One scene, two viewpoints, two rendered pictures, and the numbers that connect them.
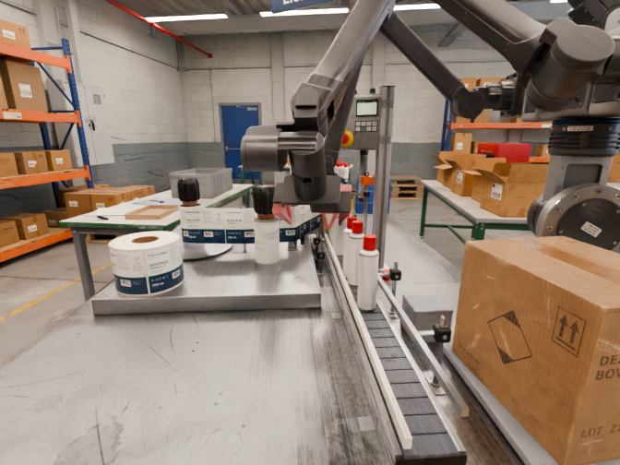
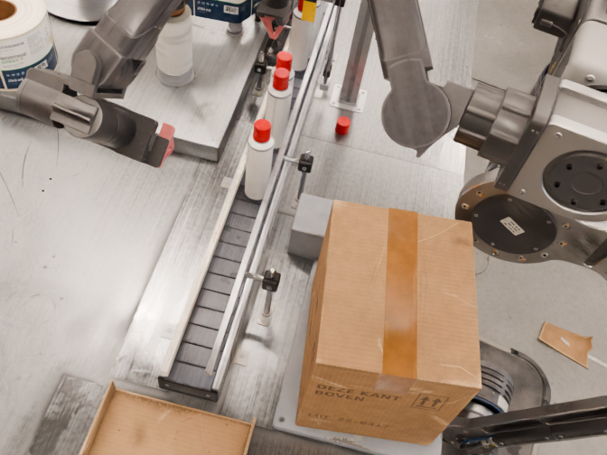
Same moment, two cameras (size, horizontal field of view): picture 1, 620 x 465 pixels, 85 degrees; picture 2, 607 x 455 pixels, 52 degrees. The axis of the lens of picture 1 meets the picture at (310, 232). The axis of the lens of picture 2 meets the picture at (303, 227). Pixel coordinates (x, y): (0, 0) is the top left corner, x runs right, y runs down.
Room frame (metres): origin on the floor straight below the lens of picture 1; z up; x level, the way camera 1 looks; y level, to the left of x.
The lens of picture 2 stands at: (0.01, -0.37, 1.94)
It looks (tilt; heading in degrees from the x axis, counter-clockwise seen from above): 53 degrees down; 7
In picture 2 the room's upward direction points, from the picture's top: 11 degrees clockwise
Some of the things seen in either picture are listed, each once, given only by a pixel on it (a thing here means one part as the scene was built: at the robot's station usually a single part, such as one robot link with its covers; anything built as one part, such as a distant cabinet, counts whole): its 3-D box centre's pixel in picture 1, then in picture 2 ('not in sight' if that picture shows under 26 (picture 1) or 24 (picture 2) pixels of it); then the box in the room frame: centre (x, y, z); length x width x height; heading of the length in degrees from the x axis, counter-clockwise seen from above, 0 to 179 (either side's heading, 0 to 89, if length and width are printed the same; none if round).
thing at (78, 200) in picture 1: (103, 211); not in sight; (4.63, 2.88, 0.32); 1.20 x 0.83 x 0.64; 81
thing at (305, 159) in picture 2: (387, 288); (294, 174); (0.89, -0.22, 0.91); 0.07 x 0.03 x 0.16; 94
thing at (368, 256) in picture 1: (367, 272); (259, 160); (0.84, -0.16, 0.98); 0.05 x 0.05 x 0.20
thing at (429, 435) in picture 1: (342, 265); (292, 88); (1.21, -0.13, 0.86); 1.65 x 0.08 x 0.04; 4
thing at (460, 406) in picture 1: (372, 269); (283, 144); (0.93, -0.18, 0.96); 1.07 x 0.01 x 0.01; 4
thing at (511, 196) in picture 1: (513, 187); not in sight; (2.51, -1.51, 0.97); 0.51 x 0.39 x 0.37; 88
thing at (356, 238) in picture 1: (356, 253); (277, 109); (1.00, -0.14, 0.98); 0.05 x 0.05 x 0.20
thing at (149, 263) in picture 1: (148, 261); (6, 37); (1.01, 0.51, 0.95); 0.20 x 0.20 x 0.14
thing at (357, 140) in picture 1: (363, 123); not in sight; (1.33, -0.20, 1.38); 0.17 x 0.10 x 0.19; 59
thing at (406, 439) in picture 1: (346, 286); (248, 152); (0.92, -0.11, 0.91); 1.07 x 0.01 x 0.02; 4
